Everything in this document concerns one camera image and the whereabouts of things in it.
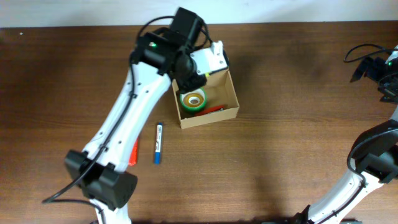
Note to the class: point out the small yellow tape roll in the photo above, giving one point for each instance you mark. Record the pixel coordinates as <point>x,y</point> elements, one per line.
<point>193,100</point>

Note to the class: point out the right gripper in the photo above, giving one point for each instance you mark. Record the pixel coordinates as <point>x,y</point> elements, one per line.
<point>392,92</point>

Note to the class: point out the red black stapler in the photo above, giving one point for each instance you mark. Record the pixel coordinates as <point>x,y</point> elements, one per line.
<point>211,110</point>

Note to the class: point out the orange utility knife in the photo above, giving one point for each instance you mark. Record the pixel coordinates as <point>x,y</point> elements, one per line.
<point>134,153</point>

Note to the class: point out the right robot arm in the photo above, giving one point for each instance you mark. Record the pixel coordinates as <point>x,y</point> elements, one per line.
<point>372,160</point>

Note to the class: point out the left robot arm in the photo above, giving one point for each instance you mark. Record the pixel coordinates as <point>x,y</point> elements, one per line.
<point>164,56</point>

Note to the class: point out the brown cardboard box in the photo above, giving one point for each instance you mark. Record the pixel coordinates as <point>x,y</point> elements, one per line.
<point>220,91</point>

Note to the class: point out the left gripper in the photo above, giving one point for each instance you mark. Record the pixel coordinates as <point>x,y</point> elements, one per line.
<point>197,78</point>

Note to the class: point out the green tape roll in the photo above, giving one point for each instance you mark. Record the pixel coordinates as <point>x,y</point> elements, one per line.
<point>196,109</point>

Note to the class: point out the blue whiteboard marker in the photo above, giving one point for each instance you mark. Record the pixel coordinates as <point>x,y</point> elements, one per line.
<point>158,144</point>

